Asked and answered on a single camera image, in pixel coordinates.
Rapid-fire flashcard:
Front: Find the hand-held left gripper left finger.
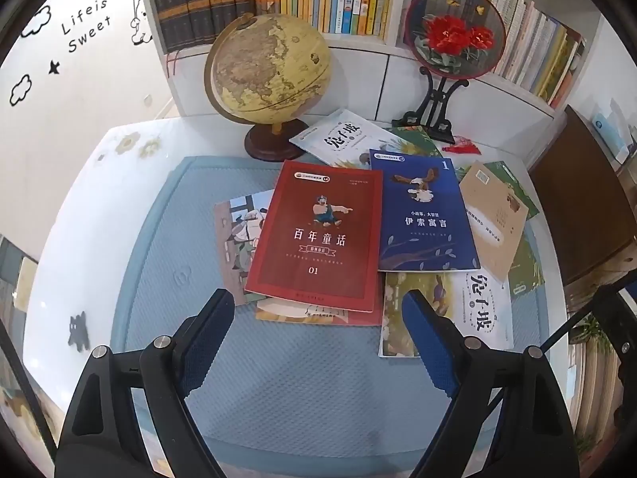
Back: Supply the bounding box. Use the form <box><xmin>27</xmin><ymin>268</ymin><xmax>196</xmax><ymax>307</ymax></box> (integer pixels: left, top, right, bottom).
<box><xmin>54</xmin><ymin>288</ymin><xmax>236</xmax><ymax>478</ymax></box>

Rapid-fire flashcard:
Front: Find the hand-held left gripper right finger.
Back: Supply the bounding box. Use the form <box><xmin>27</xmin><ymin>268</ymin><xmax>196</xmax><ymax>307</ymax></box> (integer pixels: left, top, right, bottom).
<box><xmin>402</xmin><ymin>290</ymin><xmax>580</xmax><ymax>478</ymax></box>

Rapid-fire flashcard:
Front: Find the white rabbit cover book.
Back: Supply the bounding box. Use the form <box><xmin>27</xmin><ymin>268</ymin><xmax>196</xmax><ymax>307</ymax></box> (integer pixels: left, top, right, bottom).
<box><xmin>289</xmin><ymin>108</ymin><xmax>399</xmax><ymax>166</ymax></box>
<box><xmin>378</xmin><ymin>269</ymin><xmax>514</xmax><ymax>359</ymax></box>

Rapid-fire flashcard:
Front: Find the orange poet cover book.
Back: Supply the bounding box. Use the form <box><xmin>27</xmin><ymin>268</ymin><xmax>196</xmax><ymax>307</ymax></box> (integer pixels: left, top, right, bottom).
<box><xmin>255</xmin><ymin>295</ymin><xmax>385</xmax><ymax>328</ymax></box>

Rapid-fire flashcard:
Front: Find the blue eagle cover book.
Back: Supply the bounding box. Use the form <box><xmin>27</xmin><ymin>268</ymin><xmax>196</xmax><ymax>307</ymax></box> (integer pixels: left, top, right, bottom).
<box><xmin>369</xmin><ymin>148</ymin><xmax>481</xmax><ymax>273</ymax></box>

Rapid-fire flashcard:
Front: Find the light blue poetry book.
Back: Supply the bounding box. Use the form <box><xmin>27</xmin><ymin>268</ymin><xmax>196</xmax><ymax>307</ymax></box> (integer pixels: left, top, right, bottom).
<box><xmin>214</xmin><ymin>190</ymin><xmax>277</xmax><ymax>307</ymax></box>

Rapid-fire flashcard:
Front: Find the red fairy tale book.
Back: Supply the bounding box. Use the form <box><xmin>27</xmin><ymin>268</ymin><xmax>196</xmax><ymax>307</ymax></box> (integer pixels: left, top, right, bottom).
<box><xmin>245</xmin><ymin>160</ymin><xmax>384</xmax><ymax>312</ymax></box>

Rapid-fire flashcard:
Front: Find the olive green insect book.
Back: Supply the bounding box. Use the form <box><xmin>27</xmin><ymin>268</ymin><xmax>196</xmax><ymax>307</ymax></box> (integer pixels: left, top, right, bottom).
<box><xmin>508</xmin><ymin>236</ymin><xmax>545</xmax><ymax>300</ymax></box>

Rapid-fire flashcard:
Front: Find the beige cover book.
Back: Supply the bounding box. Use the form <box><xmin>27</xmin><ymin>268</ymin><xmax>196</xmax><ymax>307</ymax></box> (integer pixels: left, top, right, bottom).
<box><xmin>458</xmin><ymin>160</ymin><xmax>529</xmax><ymax>284</ymax></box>

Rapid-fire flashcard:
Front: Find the row of dark hardcover books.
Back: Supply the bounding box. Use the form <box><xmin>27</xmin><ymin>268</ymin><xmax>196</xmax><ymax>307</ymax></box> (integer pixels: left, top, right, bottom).
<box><xmin>148</xmin><ymin>0</ymin><xmax>256</xmax><ymax>55</ymax></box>

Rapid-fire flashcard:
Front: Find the green potted plant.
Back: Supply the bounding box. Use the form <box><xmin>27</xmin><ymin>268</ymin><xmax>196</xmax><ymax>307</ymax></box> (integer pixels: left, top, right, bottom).
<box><xmin>572</xmin><ymin>309</ymin><xmax>614</xmax><ymax>359</ymax></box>

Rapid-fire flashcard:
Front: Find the light blue quilted mat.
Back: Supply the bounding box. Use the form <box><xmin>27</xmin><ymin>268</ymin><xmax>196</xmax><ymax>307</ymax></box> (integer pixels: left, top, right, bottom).
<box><xmin>109</xmin><ymin>155</ymin><xmax>551</xmax><ymax>478</ymax></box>

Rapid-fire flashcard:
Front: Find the brown wooden cabinet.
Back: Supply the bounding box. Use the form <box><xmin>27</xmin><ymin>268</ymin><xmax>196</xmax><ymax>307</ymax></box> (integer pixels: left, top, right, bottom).
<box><xmin>528</xmin><ymin>104</ymin><xmax>637</xmax><ymax>287</ymax></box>

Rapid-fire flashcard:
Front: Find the dark cat-shaped sticker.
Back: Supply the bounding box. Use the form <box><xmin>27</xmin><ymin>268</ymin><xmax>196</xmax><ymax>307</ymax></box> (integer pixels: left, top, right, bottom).
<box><xmin>68</xmin><ymin>311</ymin><xmax>90</xmax><ymax>353</ymax></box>

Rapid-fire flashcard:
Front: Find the red tassel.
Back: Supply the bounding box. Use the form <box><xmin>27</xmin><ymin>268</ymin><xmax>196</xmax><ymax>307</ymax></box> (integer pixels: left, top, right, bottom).
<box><xmin>440</xmin><ymin>134</ymin><xmax>483</xmax><ymax>157</ymax></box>

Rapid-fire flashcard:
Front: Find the light blue card box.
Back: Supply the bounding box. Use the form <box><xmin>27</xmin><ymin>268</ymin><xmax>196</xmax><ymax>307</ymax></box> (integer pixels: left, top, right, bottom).
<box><xmin>591</xmin><ymin>98</ymin><xmax>637</xmax><ymax>163</ymax></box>

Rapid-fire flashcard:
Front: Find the black fan stand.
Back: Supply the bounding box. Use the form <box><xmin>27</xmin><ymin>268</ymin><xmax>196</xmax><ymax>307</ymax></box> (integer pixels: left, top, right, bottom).
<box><xmin>392</xmin><ymin>67</ymin><xmax>471</xmax><ymax>144</ymax></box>

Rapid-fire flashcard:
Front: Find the antique yellow globe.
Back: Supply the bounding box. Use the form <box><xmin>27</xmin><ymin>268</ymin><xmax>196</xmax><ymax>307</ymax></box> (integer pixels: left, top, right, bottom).
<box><xmin>204</xmin><ymin>14</ymin><xmax>332</xmax><ymax>161</ymax></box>

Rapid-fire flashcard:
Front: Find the round red flower fan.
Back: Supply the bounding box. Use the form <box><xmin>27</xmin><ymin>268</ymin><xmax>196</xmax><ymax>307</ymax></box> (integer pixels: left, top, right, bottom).
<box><xmin>403</xmin><ymin>0</ymin><xmax>507</xmax><ymax>79</ymax></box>

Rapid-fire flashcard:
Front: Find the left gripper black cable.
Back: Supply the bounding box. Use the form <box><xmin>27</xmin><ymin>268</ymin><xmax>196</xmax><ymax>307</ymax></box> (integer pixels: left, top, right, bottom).
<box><xmin>0</xmin><ymin>317</ymin><xmax>57</xmax><ymax>465</ymax></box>

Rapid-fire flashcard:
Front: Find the small cloud wall sticker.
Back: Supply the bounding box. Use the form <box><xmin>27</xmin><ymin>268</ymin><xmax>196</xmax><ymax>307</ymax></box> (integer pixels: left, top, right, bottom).
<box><xmin>9</xmin><ymin>74</ymin><xmax>32</xmax><ymax>107</ymax></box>

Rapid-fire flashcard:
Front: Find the bear outline wall sticker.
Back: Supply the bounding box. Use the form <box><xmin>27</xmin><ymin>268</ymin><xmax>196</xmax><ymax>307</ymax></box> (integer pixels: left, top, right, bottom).
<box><xmin>126</xmin><ymin>0</ymin><xmax>153</xmax><ymax>47</ymax></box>

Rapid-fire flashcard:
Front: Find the black wall lettering sticker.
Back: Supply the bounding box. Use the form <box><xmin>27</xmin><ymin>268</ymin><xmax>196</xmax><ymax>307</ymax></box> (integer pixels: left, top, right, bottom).
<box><xmin>59</xmin><ymin>0</ymin><xmax>116</xmax><ymax>55</ymax></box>

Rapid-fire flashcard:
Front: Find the large cloud wall sticker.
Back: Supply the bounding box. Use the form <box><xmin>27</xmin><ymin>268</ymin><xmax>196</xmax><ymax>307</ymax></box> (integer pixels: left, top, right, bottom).
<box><xmin>21</xmin><ymin>5</ymin><xmax>54</xmax><ymax>37</ymax></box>

